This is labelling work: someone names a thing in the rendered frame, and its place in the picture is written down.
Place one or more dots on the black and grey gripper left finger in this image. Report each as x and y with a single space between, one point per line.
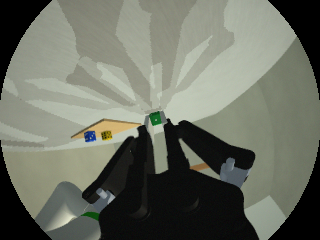
112 180

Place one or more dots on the tan square mat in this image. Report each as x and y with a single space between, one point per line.
114 126

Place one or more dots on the blue die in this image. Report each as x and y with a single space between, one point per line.
90 136

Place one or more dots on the yellow die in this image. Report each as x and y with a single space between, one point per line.
106 135

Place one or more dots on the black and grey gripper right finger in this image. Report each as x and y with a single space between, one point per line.
234 162

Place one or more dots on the green die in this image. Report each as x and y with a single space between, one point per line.
155 118

